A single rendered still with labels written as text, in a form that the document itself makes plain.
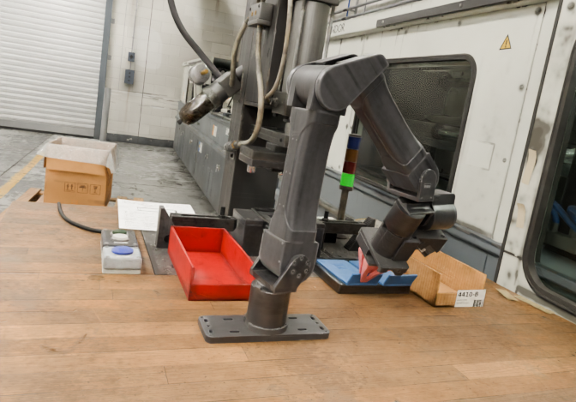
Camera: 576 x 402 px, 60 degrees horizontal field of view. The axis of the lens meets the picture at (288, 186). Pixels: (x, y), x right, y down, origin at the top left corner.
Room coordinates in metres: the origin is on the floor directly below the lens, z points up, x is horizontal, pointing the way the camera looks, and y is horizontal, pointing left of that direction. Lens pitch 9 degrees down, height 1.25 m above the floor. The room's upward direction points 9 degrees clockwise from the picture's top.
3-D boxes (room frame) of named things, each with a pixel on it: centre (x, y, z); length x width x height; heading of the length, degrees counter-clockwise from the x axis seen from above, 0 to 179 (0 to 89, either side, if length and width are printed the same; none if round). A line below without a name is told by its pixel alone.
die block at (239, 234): (1.16, 0.01, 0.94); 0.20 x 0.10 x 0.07; 113
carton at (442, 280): (1.09, -0.33, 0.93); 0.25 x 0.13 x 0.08; 23
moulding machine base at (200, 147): (6.92, 0.90, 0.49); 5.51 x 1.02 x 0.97; 19
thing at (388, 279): (1.04, -0.23, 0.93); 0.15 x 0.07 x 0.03; 25
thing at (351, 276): (1.01, -0.15, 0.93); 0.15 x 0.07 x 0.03; 24
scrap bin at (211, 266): (0.93, 0.13, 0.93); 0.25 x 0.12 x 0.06; 23
